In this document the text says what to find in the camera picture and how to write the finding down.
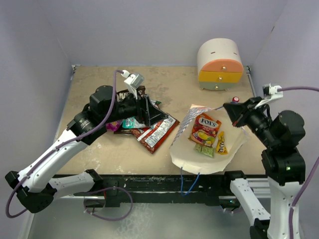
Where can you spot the orange snack packet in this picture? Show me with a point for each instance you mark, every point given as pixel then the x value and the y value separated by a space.
pixel 204 130

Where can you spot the blue checkered paper bag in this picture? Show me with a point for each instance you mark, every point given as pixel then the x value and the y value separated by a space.
pixel 188 160

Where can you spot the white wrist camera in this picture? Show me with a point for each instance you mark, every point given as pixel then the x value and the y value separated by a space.
pixel 132 82
pixel 271 93

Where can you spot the yellow m&m packet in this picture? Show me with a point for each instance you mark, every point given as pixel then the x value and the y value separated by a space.
pixel 221 148

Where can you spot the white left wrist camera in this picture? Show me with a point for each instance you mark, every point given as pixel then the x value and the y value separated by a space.
pixel 132 82

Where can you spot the teal snack packet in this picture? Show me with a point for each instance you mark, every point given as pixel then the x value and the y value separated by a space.
pixel 132 123

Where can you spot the black table edge rail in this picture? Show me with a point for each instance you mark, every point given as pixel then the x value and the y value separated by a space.
pixel 210 190

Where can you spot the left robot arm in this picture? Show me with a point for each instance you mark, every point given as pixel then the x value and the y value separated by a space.
pixel 36 186

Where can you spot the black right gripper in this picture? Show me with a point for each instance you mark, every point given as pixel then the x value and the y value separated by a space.
pixel 239 112

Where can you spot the brown potato chips bag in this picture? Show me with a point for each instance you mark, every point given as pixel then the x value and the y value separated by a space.
pixel 121 130

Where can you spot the green candy packet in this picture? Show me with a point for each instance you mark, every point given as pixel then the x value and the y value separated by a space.
pixel 204 150

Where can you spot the red doritos bag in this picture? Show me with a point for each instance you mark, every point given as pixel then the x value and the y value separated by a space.
pixel 153 137

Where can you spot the round drawer box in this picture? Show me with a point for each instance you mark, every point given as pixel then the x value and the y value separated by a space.
pixel 219 66

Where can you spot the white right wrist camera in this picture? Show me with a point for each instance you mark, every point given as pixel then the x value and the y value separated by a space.
pixel 271 93

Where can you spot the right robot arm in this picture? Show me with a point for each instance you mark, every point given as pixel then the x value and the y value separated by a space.
pixel 284 167

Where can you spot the purple snack packet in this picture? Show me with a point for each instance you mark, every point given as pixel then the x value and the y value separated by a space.
pixel 114 126

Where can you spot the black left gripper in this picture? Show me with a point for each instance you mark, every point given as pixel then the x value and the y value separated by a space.
pixel 146 111

